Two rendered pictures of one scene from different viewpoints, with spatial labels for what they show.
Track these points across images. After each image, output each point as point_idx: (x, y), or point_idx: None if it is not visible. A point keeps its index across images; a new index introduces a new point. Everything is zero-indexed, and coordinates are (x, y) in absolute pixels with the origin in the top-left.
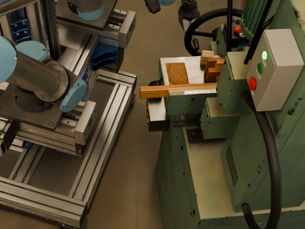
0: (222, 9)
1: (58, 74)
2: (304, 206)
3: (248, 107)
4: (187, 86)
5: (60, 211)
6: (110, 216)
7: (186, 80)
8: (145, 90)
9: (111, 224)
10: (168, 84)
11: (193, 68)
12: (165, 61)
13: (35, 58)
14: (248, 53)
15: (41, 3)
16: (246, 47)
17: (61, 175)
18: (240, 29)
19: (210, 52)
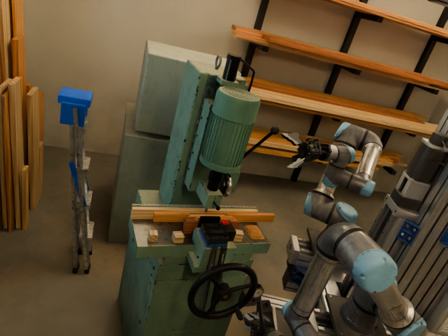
0: (237, 263)
1: (321, 187)
2: (155, 191)
3: None
4: (246, 213)
5: (275, 297)
6: (237, 333)
7: (247, 225)
8: (271, 213)
9: (234, 328)
10: (257, 226)
11: (244, 235)
12: (265, 240)
13: (340, 203)
14: None
15: (369, 232)
16: (221, 195)
17: (287, 324)
18: (223, 220)
19: (237, 233)
